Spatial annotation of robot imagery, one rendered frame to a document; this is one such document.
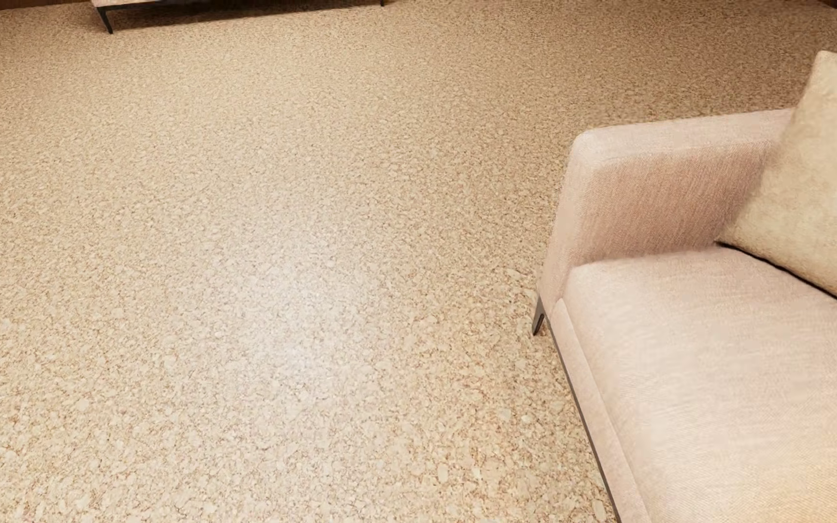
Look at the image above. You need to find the beige fabric sofa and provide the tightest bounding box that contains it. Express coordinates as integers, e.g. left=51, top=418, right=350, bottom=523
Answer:
left=531, top=108, right=837, bottom=523

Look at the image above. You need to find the beige throw pillow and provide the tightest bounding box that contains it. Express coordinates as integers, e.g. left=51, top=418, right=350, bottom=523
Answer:
left=716, top=50, right=837, bottom=325

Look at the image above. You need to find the low bench with dark legs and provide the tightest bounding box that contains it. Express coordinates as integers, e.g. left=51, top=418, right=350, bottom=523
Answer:
left=90, top=0, right=386, bottom=35

